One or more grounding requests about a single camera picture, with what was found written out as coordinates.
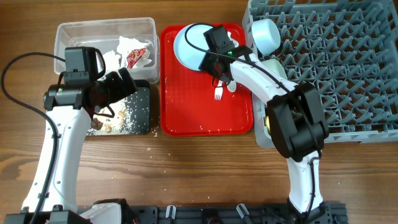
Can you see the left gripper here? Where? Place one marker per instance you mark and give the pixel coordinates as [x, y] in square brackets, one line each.
[120, 91]

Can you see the grey dishwasher rack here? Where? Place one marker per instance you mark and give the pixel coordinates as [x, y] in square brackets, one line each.
[348, 51]

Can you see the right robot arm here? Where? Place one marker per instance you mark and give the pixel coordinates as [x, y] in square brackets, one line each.
[297, 123]

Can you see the white plastic fork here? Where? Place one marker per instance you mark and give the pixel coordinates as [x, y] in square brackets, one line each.
[219, 90]

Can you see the food scraps and rice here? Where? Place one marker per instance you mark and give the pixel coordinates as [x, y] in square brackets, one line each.
[124, 121]

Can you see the white napkin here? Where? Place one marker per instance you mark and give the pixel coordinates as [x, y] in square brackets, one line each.
[126, 45]
[112, 61]

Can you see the light blue plate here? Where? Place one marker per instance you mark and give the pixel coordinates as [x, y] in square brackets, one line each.
[187, 55]

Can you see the black food waste tray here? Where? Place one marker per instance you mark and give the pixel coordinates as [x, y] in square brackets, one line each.
[143, 102]

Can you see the yellow cup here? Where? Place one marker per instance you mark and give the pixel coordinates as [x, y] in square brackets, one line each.
[267, 124]

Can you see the red serving tray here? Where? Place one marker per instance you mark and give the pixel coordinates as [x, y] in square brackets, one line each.
[187, 103]

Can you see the red snack wrapper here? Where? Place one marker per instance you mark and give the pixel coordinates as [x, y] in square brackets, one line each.
[134, 56]

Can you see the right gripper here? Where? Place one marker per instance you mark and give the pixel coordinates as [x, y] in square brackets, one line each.
[209, 65]

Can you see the light blue bowl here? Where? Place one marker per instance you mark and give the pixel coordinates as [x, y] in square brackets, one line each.
[266, 36]

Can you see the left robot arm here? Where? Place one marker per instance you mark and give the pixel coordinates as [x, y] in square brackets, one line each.
[70, 106]

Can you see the green bowl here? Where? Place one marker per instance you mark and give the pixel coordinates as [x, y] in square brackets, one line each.
[275, 66]

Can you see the clear plastic waste bin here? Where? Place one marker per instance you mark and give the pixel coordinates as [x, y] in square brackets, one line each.
[104, 35]

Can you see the white plastic spoon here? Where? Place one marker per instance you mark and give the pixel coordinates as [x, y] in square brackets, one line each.
[232, 86]

